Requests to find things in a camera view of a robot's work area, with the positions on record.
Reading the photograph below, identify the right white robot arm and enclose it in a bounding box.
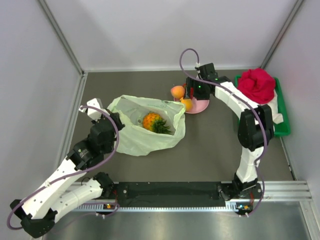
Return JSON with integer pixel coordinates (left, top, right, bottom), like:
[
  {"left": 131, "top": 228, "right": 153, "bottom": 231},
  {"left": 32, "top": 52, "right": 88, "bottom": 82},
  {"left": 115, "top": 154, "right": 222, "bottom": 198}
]
[{"left": 186, "top": 63, "right": 274, "bottom": 200}]

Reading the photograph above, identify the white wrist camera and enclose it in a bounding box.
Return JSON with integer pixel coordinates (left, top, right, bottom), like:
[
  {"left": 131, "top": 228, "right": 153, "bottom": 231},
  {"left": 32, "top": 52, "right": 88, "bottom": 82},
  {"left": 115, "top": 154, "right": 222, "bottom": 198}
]
[
  {"left": 194, "top": 62, "right": 201, "bottom": 73},
  {"left": 78, "top": 98, "right": 103, "bottom": 121}
]

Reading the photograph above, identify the white cloth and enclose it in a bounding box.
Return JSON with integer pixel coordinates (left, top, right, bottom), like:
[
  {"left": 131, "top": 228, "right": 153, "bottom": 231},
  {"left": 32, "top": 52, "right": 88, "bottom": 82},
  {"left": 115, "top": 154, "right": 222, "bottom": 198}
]
[{"left": 267, "top": 90, "right": 284, "bottom": 125}]

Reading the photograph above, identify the pale green plastic bag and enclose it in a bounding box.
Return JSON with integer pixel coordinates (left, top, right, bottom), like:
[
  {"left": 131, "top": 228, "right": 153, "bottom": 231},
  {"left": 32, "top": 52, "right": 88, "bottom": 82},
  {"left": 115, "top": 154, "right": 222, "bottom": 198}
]
[{"left": 107, "top": 95, "right": 186, "bottom": 157}]

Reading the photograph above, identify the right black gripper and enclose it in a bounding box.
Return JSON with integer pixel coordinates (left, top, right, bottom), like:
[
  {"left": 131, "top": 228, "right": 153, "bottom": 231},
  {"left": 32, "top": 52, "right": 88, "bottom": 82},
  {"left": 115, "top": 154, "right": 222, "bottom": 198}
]
[{"left": 183, "top": 77, "right": 210, "bottom": 101}]

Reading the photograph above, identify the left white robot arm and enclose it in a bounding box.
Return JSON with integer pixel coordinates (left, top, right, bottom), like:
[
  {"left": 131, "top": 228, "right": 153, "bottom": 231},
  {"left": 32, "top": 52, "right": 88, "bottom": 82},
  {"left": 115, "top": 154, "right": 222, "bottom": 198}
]
[{"left": 10, "top": 110, "right": 125, "bottom": 239}]

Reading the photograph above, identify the red cloth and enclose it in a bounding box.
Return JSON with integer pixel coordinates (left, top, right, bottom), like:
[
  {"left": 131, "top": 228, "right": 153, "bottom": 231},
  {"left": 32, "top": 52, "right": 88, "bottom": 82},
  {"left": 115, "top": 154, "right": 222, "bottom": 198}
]
[{"left": 237, "top": 68, "right": 276, "bottom": 105}]

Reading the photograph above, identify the toy pineapple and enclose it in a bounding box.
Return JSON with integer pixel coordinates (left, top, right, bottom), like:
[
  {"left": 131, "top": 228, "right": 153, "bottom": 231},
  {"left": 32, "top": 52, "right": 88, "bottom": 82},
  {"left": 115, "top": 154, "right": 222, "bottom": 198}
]
[{"left": 142, "top": 112, "right": 172, "bottom": 135}]

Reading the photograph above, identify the green plastic tray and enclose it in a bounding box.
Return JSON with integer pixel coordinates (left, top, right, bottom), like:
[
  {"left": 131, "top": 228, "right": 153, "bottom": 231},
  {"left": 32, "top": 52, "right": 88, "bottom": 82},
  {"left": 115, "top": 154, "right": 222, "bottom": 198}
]
[{"left": 233, "top": 74, "right": 292, "bottom": 138}]

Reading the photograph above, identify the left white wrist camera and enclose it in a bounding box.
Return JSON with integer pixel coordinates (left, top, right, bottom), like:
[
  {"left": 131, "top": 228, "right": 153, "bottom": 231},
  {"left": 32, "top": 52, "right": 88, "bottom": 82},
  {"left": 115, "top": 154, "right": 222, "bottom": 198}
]
[{"left": 78, "top": 98, "right": 103, "bottom": 121}]

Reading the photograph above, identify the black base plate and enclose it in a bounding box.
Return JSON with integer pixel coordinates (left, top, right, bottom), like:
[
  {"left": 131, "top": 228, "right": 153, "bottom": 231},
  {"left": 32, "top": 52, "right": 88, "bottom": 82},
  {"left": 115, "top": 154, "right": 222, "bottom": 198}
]
[{"left": 102, "top": 181, "right": 262, "bottom": 208}]

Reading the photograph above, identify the pink plate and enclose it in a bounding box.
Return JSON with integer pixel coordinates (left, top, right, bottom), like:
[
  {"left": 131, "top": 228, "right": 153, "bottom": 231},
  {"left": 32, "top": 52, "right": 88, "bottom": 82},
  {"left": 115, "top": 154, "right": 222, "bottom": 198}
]
[{"left": 184, "top": 97, "right": 210, "bottom": 114}]

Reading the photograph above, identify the yellow orange fruit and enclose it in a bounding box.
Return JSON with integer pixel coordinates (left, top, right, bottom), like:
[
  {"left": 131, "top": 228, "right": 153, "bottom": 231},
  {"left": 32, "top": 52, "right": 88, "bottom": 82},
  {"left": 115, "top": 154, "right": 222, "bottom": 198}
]
[{"left": 180, "top": 98, "right": 193, "bottom": 112}]

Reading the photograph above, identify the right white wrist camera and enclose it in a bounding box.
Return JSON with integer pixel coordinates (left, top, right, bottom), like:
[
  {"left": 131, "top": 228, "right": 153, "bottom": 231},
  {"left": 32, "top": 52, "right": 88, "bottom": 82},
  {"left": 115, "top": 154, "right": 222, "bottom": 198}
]
[{"left": 194, "top": 62, "right": 201, "bottom": 73}]

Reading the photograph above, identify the grey slotted cable duct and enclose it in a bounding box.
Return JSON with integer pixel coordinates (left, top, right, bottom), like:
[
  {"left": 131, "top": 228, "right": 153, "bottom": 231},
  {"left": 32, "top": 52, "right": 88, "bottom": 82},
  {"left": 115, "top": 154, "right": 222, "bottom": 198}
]
[{"left": 74, "top": 201, "right": 256, "bottom": 213}]

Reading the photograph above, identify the pink peach fruit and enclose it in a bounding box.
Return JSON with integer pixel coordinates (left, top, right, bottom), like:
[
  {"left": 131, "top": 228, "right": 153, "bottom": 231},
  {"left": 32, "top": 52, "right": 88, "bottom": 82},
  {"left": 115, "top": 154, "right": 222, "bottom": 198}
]
[{"left": 170, "top": 85, "right": 186, "bottom": 100}]

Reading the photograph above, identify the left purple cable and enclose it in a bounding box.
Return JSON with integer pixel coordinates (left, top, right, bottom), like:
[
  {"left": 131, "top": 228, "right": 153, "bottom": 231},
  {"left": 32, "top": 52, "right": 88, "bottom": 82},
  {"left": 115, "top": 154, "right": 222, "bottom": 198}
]
[{"left": 6, "top": 105, "right": 120, "bottom": 230}]

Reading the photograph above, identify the aluminium frame rail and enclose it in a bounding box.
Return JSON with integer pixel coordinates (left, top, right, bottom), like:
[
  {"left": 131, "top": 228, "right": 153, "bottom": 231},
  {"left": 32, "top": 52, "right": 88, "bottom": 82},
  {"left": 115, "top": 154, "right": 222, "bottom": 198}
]
[{"left": 39, "top": 72, "right": 88, "bottom": 240}]

